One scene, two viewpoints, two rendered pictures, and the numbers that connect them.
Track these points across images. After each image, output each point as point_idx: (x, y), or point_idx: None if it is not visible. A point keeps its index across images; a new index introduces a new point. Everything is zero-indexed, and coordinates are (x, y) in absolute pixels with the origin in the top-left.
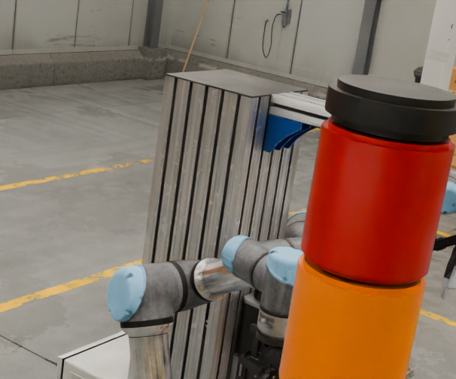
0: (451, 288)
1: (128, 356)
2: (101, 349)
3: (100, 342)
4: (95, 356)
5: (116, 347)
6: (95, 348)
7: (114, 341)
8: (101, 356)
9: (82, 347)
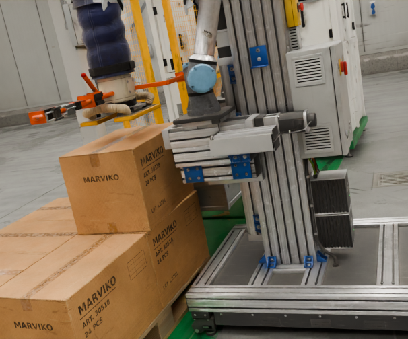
0: (117, 3)
1: (311, 46)
2: (328, 43)
3: (335, 42)
4: (326, 43)
5: (324, 44)
6: (332, 42)
7: (330, 44)
8: (323, 44)
9: (338, 41)
